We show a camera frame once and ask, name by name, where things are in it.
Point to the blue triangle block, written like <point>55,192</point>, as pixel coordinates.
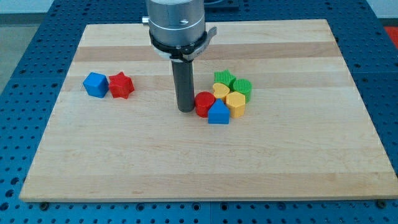
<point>218,113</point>

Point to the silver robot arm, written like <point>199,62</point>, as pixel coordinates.
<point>177,31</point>

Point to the yellow hexagon block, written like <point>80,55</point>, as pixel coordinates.
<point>236,103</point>

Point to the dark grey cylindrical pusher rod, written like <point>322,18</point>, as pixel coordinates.
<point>184,87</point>

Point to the red cylinder block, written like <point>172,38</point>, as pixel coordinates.
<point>203,102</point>

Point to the yellow heart block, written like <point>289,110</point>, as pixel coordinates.
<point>220,91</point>

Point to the light wooden board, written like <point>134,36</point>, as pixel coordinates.
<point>305,134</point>

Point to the green star block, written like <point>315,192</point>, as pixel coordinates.
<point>225,77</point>

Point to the red star block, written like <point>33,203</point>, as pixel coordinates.
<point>121,86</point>

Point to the blue cube block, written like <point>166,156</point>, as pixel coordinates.
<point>96,85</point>

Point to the green cylinder block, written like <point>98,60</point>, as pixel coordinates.
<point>244,87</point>

